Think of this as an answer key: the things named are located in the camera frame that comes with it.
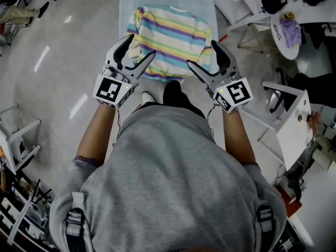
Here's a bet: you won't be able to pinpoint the crumpled purple cloth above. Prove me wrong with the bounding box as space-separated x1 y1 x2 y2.
279 18 302 48

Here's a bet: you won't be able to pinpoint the black office chair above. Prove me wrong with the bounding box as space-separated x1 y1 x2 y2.
269 67 336 114

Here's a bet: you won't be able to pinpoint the round white side table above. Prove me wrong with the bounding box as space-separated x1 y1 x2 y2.
270 14 301 60

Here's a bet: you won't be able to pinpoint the orange box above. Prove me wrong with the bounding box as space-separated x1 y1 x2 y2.
277 184 302 218

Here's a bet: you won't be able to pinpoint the white cluttered shelf unit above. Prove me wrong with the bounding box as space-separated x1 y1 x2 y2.
0 193 53 249

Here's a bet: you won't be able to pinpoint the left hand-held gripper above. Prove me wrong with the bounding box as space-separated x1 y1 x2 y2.
92 34 157 110

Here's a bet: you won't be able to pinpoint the person's right forearm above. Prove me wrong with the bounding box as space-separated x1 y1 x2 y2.
222 109 257 165

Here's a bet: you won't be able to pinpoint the person's left forearm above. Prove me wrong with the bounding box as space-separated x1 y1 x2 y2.
76 104 119 165

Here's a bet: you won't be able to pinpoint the grey backpack strap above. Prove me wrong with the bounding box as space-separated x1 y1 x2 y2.
256 205 275 252
65 192 91 252

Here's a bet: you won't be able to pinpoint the white frame stand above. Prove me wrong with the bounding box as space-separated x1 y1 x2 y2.
0 103 43 175

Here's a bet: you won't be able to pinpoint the yellow metal table legs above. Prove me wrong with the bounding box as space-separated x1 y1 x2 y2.
237 24 278 54

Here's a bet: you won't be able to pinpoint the pastel striped shirt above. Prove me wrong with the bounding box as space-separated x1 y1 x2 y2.
126 5 214 83

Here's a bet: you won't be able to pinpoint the person's white shoe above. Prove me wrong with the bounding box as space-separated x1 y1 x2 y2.
141 91 156 105

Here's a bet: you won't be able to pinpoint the person's black trousers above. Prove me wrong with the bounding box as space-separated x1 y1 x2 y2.
162 80 207 119

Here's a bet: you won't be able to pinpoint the white square stool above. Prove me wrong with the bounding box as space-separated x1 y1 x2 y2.
241 80 312 172

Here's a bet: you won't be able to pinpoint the black metal rack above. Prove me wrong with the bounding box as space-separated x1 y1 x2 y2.
0 161 57 220

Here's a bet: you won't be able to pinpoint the person's grey sweatshirt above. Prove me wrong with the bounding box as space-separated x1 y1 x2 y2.
48 105 287 252

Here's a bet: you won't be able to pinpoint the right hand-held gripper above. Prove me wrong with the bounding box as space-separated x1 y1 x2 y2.
186 40 254 114

